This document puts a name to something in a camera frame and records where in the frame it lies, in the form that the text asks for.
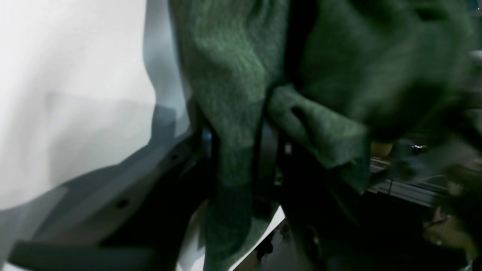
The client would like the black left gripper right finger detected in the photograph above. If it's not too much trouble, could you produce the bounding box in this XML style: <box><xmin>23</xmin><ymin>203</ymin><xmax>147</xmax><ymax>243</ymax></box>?
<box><xmin>257</xmin><ymin>118</ymin><xmax>426</xmax><ymax>271</ymax></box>

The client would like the dark green long-sleeve shirt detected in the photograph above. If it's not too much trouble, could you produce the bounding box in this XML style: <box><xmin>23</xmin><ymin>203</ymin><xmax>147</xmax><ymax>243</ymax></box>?
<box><xmin>170</xmin><ymin>0</ymin><xmax>481</xmax><ymax>271</ymax></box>

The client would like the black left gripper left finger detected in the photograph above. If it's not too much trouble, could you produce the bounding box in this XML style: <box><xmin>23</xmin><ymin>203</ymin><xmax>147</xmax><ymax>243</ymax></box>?
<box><xmin>8</xmin><ymin>125</ymin><xmax>217</xmax><ymax>271</ymax></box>

